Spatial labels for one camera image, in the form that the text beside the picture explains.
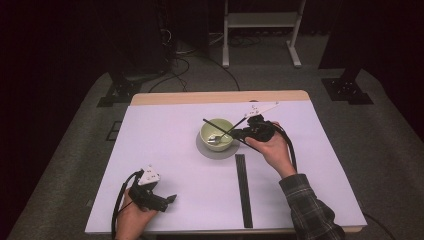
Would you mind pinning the metal spoon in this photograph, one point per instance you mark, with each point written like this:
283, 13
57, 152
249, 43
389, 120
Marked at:
213, 139

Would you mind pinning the person's left hand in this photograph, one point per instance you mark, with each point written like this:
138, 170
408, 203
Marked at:
131, 223

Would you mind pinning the black stand base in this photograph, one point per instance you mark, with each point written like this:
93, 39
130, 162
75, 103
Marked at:
121, 91
346, 90

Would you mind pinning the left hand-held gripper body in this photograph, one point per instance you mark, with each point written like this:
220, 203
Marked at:
143, 196

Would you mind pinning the person's right hand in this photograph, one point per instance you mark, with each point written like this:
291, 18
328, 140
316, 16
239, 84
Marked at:
275, 153

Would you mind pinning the black textured chopstick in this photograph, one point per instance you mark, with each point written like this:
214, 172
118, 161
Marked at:
216, 127
247, 190

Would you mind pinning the pale green bowl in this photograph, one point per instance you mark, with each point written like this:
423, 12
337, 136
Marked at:
216, 146

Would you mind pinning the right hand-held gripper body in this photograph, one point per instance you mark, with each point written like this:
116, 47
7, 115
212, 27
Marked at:
261, 131

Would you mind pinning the white metal stand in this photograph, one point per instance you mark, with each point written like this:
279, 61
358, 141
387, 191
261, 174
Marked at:
260, 20

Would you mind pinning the grey round saucer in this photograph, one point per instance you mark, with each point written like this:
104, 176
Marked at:
216, 155

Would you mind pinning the black ruler strip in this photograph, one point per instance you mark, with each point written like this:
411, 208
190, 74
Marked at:
243, 190

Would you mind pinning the white table sheet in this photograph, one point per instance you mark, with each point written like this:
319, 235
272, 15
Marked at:
173, 166

